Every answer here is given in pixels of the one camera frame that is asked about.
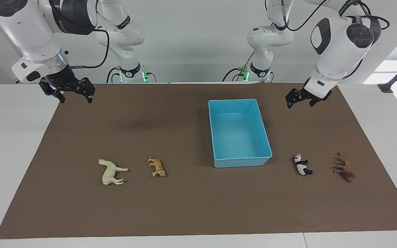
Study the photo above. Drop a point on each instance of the black white panda toy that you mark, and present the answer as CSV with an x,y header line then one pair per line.
x,y
302,167

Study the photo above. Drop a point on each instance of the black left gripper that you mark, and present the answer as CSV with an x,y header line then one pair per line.
x,y
317,96

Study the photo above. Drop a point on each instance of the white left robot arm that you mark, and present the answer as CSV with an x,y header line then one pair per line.
x,y
336,48

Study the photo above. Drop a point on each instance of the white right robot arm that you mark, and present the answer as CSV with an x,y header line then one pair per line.
x,y
29,31

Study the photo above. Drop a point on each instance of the cream horse toy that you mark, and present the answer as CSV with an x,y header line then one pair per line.
x,y
109,174

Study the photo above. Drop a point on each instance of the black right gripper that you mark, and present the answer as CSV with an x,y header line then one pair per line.
x,y
60,78

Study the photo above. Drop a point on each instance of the brown lion toy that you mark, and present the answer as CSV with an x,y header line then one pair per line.
x,y
345,167

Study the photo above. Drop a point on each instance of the light blue storage box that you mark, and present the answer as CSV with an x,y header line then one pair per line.
x,y
236,131

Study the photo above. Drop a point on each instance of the orange striped tiger toy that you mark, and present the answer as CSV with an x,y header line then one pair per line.
x,y
158,167

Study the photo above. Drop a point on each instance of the brown table mat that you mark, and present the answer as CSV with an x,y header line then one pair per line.
x,y
184,206

